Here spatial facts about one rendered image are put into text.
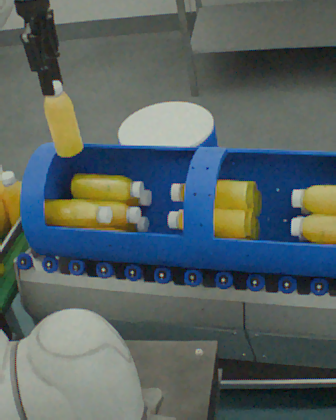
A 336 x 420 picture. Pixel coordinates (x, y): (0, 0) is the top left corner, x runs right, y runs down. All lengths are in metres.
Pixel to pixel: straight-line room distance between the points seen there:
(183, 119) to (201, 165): 0.56
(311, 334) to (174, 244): 0.40
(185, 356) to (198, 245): 0.31
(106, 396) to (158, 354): 0.30
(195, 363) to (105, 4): 4.00
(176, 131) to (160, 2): 3.01
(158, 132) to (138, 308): 0.55
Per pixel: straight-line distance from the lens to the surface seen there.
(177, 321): 1.88
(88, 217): 1.81
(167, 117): 2.25
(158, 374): 1.44
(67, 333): 1.18
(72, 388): 1.17
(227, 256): 1.68
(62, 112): 1.72
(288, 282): 1.76
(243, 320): 1.84
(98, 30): 5.30
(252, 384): 2.62
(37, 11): 1.61
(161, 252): 1.72
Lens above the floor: 2.20
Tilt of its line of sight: 36 degrees down
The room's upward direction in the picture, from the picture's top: 11 degrees counter-clockwise
